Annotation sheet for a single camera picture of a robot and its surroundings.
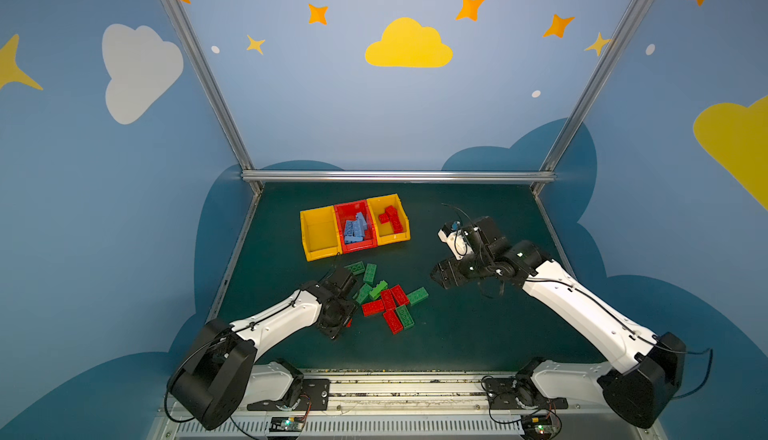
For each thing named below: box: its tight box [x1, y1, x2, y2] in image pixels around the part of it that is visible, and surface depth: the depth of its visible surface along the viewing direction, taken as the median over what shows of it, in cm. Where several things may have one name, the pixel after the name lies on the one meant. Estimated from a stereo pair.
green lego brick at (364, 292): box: [355, 283, 373, 305], surface depth 92 cm
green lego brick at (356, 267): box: [344, 261, 365, 275], surface depth 98 cm
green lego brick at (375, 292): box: [369, 280, 388, 300], surface depth 92 cm
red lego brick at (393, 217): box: [384, 210, 404, 234], surface depth 113 cm
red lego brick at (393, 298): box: [384, 284, 410, 313], surface depth 92 cm
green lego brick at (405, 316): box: [396, 305, 415, 330], surface depth 87 cm
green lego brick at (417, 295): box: [406, 286, 429, 306], surface depth 92 cm
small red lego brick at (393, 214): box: [385, 205, 400, 225], surface depth 113 cm
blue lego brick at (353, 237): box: [344, 233, 365, 245], surface depth 105 cm
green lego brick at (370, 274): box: [363, 263, 378, 287], surface depth 98 cm
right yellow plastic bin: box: [366, 194, 411, 246], surface depth 107 cm
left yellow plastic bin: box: [300, 205, 342, 262], surface depth 107 cm
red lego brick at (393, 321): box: [383, 309, 403, 335], surface depth 87 cm
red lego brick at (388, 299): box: [381, 289, 397, 311], surface depth 92 cm
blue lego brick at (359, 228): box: [353, 220, 366, 237], surface depth 106 cm
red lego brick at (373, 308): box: [362, 299, 385, 317], surface depth 90 cm
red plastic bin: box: [334, 199, 379, 254], surface depth 103 cm
